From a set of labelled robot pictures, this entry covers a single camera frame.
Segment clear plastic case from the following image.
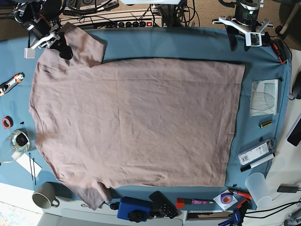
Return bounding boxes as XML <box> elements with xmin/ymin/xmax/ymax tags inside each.
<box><xmin>238</xmin><ymin>138</ymin><xmax>277</xmax><ymax>166</ymax></box>

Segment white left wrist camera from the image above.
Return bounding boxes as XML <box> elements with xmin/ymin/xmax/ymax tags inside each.
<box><xmin>245</xmin><ymin>32</ymin><xmax>262</xmax><ymax>47</ymax></box>

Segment grey ceramic mug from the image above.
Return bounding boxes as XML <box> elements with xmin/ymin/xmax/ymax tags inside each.
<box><xmin>32</xmin><ymin>182</ymin><xmax>60</xmax><ymax>209</ymax></box>

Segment black computer mouse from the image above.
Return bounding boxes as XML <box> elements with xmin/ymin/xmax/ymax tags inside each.
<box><xmin>292</xmin><ymin>72</ymin><xmax>301</xmax><ymax>99</ymax></box>

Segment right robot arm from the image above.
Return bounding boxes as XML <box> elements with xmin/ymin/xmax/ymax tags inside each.
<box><xmin>12</xmin><ymin>0</ymin><xmax>73</xmax><ymax>60</ymax></box>

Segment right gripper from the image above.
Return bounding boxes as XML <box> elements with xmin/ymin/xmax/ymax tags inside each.
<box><xmin>30</xmin><ymin>32</ymin><xmax>73</xmax><ymax>59</ymax></box>

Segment red tape roll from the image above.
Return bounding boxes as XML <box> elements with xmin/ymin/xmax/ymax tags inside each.
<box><xmin>2</xmin><ymin>116</ymin><xmax>13</xmax><ymax>129</ymax></box>

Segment translucent plastic cup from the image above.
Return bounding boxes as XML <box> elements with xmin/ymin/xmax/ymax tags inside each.
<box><xmin>245</xmin><ymin>172</ymin><xmax>272</xmax><ymax>209</ymax></box>

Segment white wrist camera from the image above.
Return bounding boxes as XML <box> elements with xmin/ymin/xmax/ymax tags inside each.
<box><xmin>24</xmin><ymin>48</ymin><xmax>35</xmax><ymax>59</ymax></box>
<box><xmin>245</xmin><ymin>32</ymin><xmax>262</xmax><ymax>47</ymax></box>

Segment red block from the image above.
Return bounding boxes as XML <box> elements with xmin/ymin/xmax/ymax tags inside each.
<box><xmin>175</xmin><ymin>198</ymin><xmax>189</xmax><ymax>209</ymax></box>

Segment clear tape roll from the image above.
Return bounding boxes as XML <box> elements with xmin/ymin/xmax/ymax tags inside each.
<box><xmin>0</xmin><ymin>129</ymin><xmax>30</xmax><ymax>165</ymax></box>

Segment black zip tie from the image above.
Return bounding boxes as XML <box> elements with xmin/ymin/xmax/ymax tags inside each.
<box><xmin>28</xmin><ymin>153</ymin><xmax>36</xmax><ymax>185</ymax></box>

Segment blue table cloth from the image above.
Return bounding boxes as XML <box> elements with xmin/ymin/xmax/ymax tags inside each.
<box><xmin>0</xmin><ymin>28</ymin><xmax>292</xmax><ymax>201</ymax></box>

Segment purple tube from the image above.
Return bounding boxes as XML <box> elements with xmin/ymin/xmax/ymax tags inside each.
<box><xmin>191</xmin><ymin>199</ymin><xmax>214</xmax><ymax>205</ymax></box>

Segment white paper card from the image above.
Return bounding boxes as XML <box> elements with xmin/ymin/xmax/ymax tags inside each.
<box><xmin>16</xmin><ymin>154</ymin><xmax>42</xmax><ymax>177</ymax></box>

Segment disc in paper sleeve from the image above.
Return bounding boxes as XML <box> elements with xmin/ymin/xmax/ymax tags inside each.
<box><xmin>213</xmin><ymin>190</ymin><xmax>238</xmax><ymax>210</ymax></box>

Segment blue black clamp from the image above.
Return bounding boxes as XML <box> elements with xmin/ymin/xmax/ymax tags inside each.
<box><xmin>218</xmin><ymin>199</ymin><xmax>250</xmax><ymax>226</ymax></box>

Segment black smartphone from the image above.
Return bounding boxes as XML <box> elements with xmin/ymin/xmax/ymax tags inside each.
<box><xmin>286</xmin><ymin>116</ymin><xmax>301</xmax><ymax>146</ymax></box>

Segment red black cutter tool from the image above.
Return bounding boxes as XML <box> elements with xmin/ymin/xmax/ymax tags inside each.
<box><xmin>271</xmin><ymin>39</ymin><xmax>287</xmax><ymax>64</ymax></box>

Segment black remote control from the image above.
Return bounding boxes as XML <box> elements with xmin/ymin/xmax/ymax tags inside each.
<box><xmin>149</xmin><ymin>191</ymin><xmax>179</xmax><ymax>219</ymax></box>

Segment white marker pen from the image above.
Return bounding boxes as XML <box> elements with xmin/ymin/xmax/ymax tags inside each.
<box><xmin>240</xmin><ymin>153</ymin><xmax>276</xmax><ymax>172</ymax></box>

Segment black lanyard strap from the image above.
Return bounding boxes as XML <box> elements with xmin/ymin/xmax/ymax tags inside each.
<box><xmin>81</xmin><ymin>201</ymin><xmax>120</xmax><ymax>210</ymax></box>

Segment dusty pink T-shirt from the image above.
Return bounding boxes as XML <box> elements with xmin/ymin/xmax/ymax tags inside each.
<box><xmin>29</xmin><ymin>23</ymin><xmax>245</xmax><ymax>210</ymax></box>

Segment red handled screwdriver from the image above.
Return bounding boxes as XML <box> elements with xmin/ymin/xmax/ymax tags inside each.
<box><xmin>227</xmin><ymin>187</ymin><xmax>252</xmax><ymax>200</ymax></box>

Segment black power strip red switch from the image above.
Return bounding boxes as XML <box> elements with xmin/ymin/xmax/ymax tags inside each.
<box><xmin>117</xmin><ymin>20</ymin><xmax>154</xmax><ymax>28</ymax></box>

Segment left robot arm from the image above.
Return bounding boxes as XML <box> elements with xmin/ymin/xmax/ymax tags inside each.
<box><xmin>212</xmin><ymin>0</ymin><xmax>274</xmax><ymax>51</ymax></box>

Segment blue box with knob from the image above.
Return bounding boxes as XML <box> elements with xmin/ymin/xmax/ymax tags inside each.
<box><xmin>117</xmin><ymin>197</ymin><xmax>152</xmax><ymax>223</ymax></box>

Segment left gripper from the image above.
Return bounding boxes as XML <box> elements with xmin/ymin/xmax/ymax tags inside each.
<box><xmin>212</xmin><ymin>16</ymin><xmax>274</xmax><ymax>51</ymax></box>

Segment orange white utility knife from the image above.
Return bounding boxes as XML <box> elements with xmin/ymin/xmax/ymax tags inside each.
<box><xmin>0</xmin><ymin>73</ymin><xmax>25</xmax><ymax>96</ymax></box>

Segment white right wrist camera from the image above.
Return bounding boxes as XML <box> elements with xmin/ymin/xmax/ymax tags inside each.
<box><xmin>24</xmin><ymin>48</ymin><xmax>35</xmax><ymax>59</ymax></box>

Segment green gold battery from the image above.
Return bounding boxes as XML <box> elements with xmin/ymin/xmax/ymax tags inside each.
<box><xmin>259</xmin><ymin>120</ymin><xmax>272</xmax><ymax>129</ymax></box>

